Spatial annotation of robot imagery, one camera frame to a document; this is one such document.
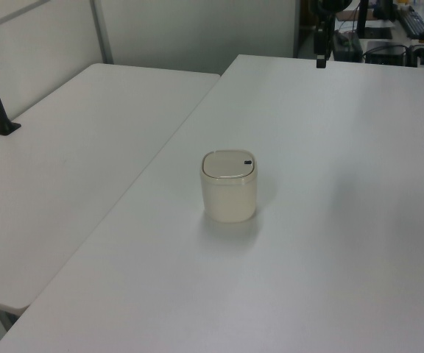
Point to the black keyboard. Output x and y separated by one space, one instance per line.
416 22

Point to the grey metal partition post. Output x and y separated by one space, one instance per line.
103 29

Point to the beige trash bin lid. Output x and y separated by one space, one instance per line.
226 163

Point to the beige plastic trash bin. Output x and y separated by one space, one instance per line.
228 202

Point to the dark device with green parts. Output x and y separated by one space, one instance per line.
348 46

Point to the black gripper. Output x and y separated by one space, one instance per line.
326 36

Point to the black upright pole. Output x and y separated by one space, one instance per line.
363 18

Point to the black electronics box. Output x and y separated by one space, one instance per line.
385 51

